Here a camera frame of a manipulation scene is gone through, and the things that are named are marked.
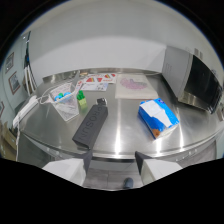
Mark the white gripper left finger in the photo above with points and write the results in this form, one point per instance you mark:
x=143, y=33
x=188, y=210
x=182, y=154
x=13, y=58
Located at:
x=68, y=168

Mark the beige mat with pink print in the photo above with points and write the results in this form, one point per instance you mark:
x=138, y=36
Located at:
x=134, y=86

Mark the person's shoe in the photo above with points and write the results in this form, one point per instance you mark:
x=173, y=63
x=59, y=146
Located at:
x=128, y=183

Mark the silver microwave oven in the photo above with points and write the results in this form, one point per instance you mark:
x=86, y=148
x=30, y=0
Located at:
x=193, y=80

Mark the blue white tissue pack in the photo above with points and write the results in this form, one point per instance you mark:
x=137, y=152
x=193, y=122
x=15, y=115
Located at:
x=159, y=117

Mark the framed wall picture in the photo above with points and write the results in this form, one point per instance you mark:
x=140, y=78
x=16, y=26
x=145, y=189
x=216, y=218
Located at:
x=9, y=62
x=14, y=82

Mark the green toy block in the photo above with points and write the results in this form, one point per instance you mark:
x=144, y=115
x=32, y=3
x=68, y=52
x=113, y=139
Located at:
x=81, y=98

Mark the black fabric case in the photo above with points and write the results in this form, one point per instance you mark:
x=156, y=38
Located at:
x=91, y=123

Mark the sheet with red shapes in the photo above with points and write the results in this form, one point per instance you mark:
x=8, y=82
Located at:
x=97, y=81

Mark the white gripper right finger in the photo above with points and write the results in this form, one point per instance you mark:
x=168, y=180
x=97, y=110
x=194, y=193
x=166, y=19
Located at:
x=156, y=168

